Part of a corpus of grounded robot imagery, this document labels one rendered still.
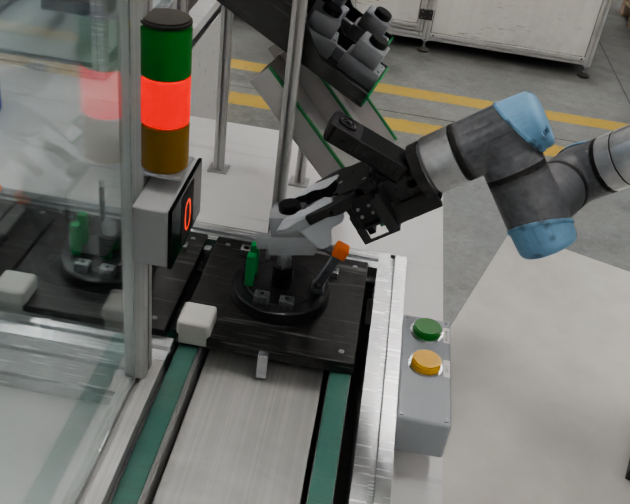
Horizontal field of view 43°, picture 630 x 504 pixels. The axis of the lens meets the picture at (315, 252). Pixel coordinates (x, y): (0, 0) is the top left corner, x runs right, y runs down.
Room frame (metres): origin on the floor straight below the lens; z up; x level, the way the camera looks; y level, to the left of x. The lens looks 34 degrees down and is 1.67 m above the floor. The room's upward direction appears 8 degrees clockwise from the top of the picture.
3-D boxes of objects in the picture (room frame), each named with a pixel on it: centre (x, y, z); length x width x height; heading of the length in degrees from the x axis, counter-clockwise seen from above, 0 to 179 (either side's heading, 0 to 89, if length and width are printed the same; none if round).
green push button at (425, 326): (0.88, -0.17, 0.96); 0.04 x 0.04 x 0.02
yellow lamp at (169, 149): (0.73, 0.17, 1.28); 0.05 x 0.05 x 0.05
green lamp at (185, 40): (0.73, 0.17, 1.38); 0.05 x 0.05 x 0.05
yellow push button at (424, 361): (0.81, -0.17, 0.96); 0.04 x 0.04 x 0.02
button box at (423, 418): (0.81, -0.17, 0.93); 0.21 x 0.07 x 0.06; 177
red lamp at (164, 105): (0.73, 0.17, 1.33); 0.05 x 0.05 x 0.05
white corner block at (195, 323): (0.82, 0.14, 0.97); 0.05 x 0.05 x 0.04; 87
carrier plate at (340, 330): (0.91, 0.04, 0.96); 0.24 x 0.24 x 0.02; 87
